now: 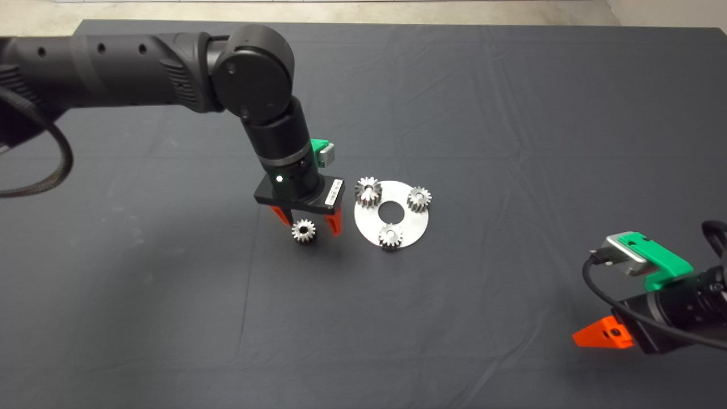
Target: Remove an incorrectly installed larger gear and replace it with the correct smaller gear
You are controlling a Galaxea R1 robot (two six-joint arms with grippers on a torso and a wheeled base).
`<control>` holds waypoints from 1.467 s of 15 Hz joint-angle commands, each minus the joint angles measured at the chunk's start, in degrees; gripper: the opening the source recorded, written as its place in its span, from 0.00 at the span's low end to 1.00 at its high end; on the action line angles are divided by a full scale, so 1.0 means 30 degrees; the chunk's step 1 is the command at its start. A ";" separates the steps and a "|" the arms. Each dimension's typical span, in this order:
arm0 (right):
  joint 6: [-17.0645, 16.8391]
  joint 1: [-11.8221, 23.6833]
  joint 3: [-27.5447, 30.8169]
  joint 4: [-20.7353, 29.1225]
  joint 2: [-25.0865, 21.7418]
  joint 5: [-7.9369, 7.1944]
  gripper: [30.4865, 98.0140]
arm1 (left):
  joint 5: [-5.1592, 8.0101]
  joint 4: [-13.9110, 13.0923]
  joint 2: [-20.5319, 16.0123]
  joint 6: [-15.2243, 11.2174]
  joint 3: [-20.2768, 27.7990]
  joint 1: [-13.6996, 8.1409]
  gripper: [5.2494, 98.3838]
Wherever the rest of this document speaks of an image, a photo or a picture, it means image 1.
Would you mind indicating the dark grey table cloth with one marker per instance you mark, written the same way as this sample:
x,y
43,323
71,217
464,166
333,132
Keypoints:
x,y
511,113

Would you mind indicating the left wrist green camera mount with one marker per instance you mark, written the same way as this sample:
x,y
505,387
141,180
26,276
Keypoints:
x,y
319,144

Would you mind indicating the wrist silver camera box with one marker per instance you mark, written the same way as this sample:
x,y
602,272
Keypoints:
x,y
623,255
328,155

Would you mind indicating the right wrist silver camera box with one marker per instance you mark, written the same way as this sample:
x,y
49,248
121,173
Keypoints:
x,y
623,255

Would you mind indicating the round metal plate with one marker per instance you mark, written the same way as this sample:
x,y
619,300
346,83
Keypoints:
x,y
414,227

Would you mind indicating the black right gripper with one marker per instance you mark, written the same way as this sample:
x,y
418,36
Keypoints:
x,y
656,341

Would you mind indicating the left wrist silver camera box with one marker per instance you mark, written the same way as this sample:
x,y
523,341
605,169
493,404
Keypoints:
x,y
328,155

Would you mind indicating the large tall steel gear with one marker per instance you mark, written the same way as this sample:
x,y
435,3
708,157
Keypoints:
x,y
367,190

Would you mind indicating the wrist green camera mount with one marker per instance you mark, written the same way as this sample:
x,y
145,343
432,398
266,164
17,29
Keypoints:
x,y
319,144
664,264

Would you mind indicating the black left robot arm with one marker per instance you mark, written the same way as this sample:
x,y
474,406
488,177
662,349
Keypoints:
x,y
113,74

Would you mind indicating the small steel gear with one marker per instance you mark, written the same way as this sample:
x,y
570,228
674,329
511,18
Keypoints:
x,y
304,231
419,199
390,236

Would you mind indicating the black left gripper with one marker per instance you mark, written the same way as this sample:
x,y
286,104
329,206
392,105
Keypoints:
x,y
295,190

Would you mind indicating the right wrist green camera mount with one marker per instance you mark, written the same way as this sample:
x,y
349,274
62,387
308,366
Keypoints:
x,y
664,264

